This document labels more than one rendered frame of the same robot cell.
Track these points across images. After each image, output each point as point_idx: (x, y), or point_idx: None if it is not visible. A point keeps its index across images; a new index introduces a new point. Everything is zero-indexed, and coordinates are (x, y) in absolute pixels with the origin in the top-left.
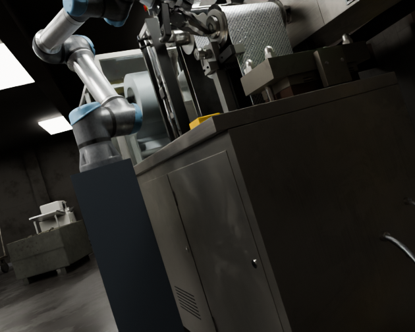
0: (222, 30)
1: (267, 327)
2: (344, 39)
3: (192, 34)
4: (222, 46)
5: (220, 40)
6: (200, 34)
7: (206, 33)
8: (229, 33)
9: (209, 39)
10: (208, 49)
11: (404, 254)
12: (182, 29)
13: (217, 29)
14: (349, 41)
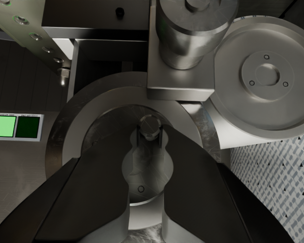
0: (81, 109)
1: None
2: (60, 78)
3: (220, 163)
4: (133, 72)
5: (122, 88)
6: (167, 136)
7: (130, 124)
8: (70, 89)
9: (213, 138)
10: (163, 52)
11: None
12: (270, 240)
13: (93, 122)
14: (57, 73)
